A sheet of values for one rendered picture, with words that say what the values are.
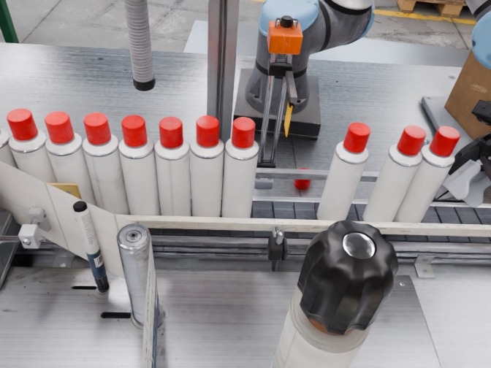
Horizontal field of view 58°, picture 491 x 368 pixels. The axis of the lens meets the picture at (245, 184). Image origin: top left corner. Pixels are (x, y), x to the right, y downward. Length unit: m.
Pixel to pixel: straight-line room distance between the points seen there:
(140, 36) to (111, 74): 0.57
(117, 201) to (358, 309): 0.45
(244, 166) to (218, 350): 0.26
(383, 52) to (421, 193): 0.77
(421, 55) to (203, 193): 0.97
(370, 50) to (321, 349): 1.12
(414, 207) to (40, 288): 0.60
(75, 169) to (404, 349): 0.54
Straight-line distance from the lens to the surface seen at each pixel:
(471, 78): 1.17
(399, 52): 1.49
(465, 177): 0.77
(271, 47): 0.64
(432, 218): 0.88
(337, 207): 0.75
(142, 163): 0.67
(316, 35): 0.97
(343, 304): 0.39
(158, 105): 1.11
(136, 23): 0.67
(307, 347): 0.48
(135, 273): 0.55
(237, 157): 0.65
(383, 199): 0.76
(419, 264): 0.87
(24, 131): 0.69
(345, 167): 0.69
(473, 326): 0.84
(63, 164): 0.70
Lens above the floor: 1.48
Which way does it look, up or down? 45 degrees down
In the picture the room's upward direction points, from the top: 6 degrees clockwise
